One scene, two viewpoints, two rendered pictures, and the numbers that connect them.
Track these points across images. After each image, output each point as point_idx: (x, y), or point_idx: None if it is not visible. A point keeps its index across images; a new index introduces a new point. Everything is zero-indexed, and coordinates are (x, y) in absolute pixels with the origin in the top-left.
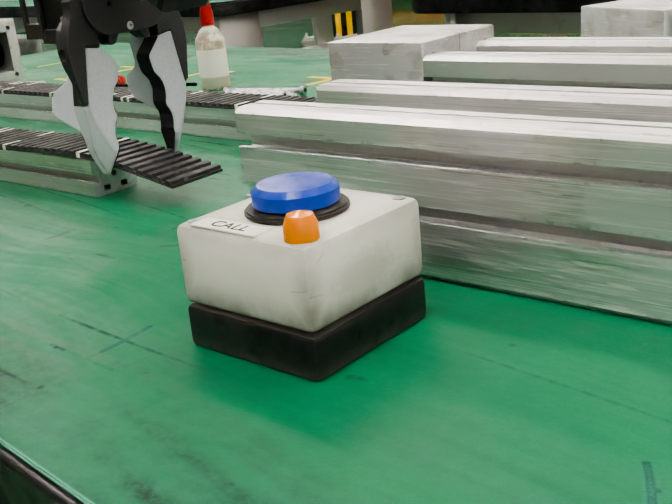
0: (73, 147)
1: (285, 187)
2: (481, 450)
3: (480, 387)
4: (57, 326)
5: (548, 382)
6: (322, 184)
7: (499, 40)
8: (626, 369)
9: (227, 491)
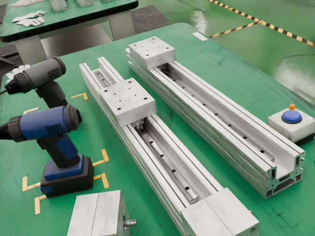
0: None
1: (294, 111)
2: (271, 108)
3: (266, 118)
4: None
5: (256, 116)
6: (286, 111)
7: (185, 202)
8: None
9: (305, 109)
